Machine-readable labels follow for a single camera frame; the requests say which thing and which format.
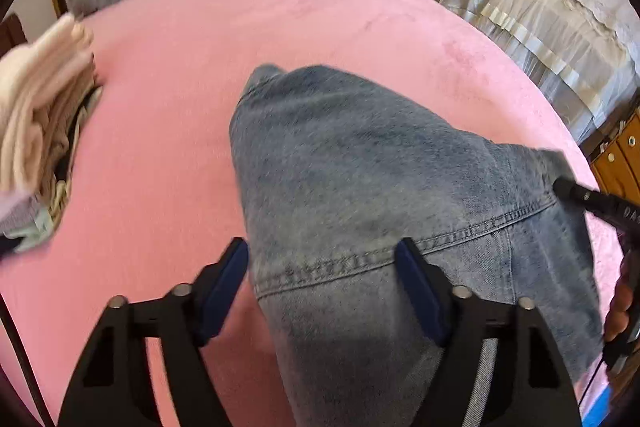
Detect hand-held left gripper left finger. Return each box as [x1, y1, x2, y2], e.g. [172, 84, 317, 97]
[56, 237, 250, 427]

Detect blue denim jeans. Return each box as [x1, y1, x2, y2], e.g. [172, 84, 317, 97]
[229, 63, 606, 427]

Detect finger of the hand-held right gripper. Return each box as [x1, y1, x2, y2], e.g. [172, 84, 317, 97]
[552, 176, 640, 234]

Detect person's right hand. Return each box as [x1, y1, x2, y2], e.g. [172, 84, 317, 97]
[603, 251, 640, 344]

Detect pink bed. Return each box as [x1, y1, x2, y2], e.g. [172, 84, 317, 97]
[0, 0, 626, 427]

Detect bed with cream frilled cover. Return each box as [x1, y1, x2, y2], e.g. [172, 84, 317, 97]
[397, 0, 640, 146]

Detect wooden drawer cabinet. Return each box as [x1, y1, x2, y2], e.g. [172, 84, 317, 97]
[589, 106, 640, 208]

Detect stack of folded clothes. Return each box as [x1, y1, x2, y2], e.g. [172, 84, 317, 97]
[0, 13, 98, 208]

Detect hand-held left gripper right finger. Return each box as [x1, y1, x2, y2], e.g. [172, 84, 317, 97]
[394, 237, 583, 427]

